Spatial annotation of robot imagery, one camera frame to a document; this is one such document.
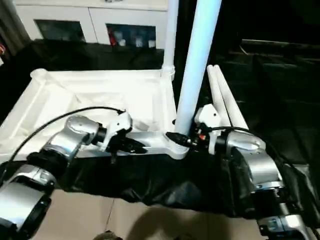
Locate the white plastic table top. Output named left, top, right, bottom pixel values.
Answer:
left=0, top=68, right=190, bottom=163

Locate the white plastic table leg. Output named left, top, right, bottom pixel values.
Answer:
left=174, top=0, right=223, bottom=138
left=161, top=0, right=180, bottom=76
left=212, top=64, right=251, bottom=131
left=206, top=64, right=232, bottom=128

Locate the black plastic mat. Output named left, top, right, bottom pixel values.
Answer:
left=0, top=38, right=320, bottom=220

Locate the large black box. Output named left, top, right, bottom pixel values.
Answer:
left=174, top=0, right=243, bottom=66

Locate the white cabinet with glass doors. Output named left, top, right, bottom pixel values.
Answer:
left=14, top=0, right=173, bottom=49

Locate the grey curtain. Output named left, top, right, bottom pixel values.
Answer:
left=0, top=0, right=32, bottom=51

